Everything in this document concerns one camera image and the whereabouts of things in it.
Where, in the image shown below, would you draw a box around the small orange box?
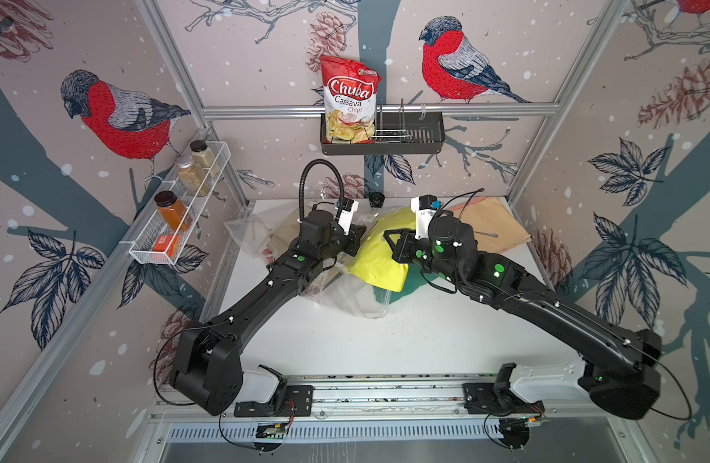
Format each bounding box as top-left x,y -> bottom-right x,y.
152,233 -> 181,259

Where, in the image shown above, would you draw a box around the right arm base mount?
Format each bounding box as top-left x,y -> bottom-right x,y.
462,382 -> 545,417

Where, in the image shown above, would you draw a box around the tan spice jar silver lid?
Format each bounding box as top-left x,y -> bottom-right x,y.
175,154 -> 210,197

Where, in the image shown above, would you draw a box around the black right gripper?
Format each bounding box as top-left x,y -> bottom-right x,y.
382,230 -> 465,291

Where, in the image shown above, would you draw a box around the clear plastic vacuum bag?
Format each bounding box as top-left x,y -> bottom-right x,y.
225,201 -> 396,319

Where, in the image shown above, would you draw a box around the beige cloth placemat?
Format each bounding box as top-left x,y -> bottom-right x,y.
449,197 -> 531,254

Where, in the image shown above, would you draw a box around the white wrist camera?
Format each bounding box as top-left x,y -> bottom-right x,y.
411,195 -> 442,239
334,197 -> 359,235

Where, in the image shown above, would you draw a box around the light spice jar black lid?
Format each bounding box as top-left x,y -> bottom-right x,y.
189,140 -> 221,177

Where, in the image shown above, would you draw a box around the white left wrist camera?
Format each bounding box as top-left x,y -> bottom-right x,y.
334,197 -> 359,235

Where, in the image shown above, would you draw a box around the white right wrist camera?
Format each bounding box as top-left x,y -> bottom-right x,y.
411,195 -> 442,239

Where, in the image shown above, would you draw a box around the black lid pepper grinder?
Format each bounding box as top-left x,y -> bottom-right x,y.
368,191 -> 386,208

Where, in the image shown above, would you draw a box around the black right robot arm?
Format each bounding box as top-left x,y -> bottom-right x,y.
384,214 -> 661,420

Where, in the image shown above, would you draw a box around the clear acrylic spice shelf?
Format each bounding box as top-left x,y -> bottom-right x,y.
129,140 -> 231,268

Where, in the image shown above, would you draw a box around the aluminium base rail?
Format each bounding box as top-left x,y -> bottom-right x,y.
148,374 -> 613,422

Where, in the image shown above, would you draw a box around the red cassava chips bag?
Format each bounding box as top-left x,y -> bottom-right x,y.
320,55 -> 381,144

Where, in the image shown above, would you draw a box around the yellow trousers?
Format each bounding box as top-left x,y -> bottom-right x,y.
346,206 -> 416,292

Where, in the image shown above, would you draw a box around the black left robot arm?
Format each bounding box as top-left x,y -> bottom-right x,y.
169,210 -> 366,416

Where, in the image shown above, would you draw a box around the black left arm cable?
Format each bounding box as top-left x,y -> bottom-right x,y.
298,158 -> 345,224

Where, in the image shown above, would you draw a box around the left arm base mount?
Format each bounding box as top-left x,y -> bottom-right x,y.
233,385 -> 314,418

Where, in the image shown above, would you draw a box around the black wire wall basket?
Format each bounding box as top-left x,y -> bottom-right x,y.
320,108 -> 445,156

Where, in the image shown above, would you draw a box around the green trousers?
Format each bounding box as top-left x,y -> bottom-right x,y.
373,264 -> 437,305

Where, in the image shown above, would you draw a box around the orange spice jar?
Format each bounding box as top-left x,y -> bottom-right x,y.
153,190 -> 192,232

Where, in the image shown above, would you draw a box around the metal spoon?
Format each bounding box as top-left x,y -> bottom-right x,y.
474,231 -> 499,238

